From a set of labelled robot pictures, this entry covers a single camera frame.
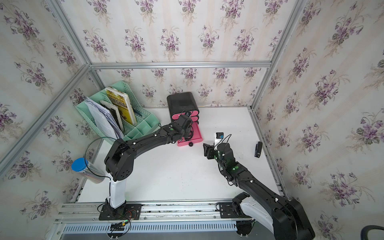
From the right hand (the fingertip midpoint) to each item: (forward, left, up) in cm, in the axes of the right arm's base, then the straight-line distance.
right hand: (210, 144), depth 83 cm
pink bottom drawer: (+13, +8, -12) cm, 19 cm away
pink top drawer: (+21, +10, +2) cm, 24 cm away
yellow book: (+25, +55, +10) cm, 61 cm away
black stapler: (+3, -31, -11) cm, 34 cm away
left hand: (+13, +14, -2) cm, 19 cm away
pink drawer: (+22, +9, -3) cm, 24 cm away
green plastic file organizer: (+18, +59, +6) cm, 61 cm away
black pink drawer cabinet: (+29, +18, +3) cm, 34 cm away
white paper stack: (+7, +59, +12) cm, 60 cm away
